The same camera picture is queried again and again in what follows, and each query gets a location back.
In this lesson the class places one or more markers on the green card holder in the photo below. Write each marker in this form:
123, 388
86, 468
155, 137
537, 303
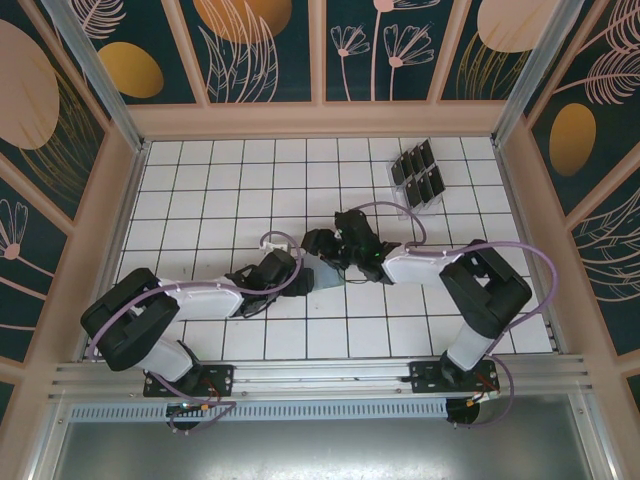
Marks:
327, 279

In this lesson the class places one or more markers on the black VIP card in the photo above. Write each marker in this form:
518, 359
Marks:
416, 156
436, 179
426, 149
425, 186
398, 171
407, 164
414, 194

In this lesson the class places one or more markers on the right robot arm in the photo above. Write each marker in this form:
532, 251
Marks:
415, 267

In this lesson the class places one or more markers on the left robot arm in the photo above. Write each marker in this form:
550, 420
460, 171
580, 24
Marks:
205, 302

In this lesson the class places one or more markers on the clear acrylic card stand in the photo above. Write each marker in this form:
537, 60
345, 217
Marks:
427, 212

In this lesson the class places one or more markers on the grey metal sheet panel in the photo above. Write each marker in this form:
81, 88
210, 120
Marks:
320, 450

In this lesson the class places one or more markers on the clear plastic tube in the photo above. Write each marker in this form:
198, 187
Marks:
102, 75

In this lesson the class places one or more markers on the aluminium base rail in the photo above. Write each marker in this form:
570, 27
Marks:
320, 372

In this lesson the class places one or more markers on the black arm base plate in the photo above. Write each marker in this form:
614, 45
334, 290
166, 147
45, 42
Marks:
220, 375
422, 375

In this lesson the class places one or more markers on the aluminium frame post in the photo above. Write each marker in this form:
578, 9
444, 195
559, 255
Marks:
531, 75

